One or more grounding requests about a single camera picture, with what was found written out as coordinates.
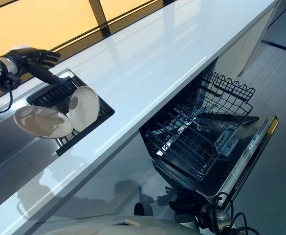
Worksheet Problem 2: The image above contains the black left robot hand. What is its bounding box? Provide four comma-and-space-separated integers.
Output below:
9, 46, 62, 84

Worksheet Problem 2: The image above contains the black window frame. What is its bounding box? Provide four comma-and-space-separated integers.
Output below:
0, 0, 180, 98

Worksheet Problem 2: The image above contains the white cabinet front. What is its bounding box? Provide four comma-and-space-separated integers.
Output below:
218, 3, 284, 77

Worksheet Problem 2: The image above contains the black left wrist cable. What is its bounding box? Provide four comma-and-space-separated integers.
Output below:
0, 72, 24, 114

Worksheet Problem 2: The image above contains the white shallow plate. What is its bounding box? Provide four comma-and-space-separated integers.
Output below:
13, 105, 73, 140

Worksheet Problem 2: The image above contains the open dishwasher door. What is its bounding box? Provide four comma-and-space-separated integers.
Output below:
152, 113, 280, 212

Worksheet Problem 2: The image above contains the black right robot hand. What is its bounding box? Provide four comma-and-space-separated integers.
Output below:
157, 186, 206, 218

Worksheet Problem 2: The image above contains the black wire dishwasher rack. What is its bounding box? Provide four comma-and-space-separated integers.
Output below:
142, 69, 256, 182

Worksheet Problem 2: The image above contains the black dish drying rack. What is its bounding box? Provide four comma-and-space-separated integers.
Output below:
26, 69, 115, 158

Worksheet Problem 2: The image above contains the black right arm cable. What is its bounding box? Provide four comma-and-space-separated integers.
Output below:
210, 191, 259, 235

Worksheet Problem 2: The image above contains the white deep plate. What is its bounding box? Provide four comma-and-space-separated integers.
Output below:
67, 85, 100, 132

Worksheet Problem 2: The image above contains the grey robot torso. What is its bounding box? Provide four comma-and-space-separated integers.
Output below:
30, 202, 198, 235

